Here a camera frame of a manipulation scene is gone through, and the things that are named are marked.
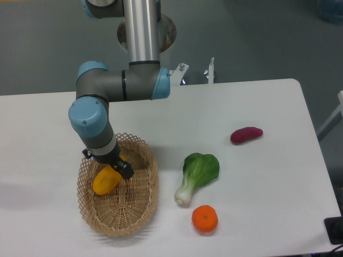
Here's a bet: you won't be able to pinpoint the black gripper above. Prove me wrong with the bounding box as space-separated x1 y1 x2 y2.
82 144 135 180

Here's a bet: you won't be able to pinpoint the yellow mango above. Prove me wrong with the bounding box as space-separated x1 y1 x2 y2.
92 164 122 195

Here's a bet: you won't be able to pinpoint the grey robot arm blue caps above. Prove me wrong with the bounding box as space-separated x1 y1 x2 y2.
68 1 170 180

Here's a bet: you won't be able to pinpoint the woven wicker basket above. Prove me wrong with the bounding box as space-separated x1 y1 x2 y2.
77 132 159 236

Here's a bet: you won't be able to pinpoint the green bok choy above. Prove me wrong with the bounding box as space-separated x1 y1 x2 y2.
174 153 220 207

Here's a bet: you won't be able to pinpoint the orange tangerine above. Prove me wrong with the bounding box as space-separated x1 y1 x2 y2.
191 205 219 233

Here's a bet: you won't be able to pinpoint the purple sweet potato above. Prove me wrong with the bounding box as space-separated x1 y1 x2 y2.
230 127 264 145

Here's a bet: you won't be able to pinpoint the black device at table edge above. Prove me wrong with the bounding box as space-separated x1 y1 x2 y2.
324 216 342 245

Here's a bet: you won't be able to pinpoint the white metal frame bracket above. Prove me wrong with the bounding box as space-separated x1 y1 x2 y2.
169 57 217 86

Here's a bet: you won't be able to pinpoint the white frame at right edge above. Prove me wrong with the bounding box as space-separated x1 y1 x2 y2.
316 91 342 141

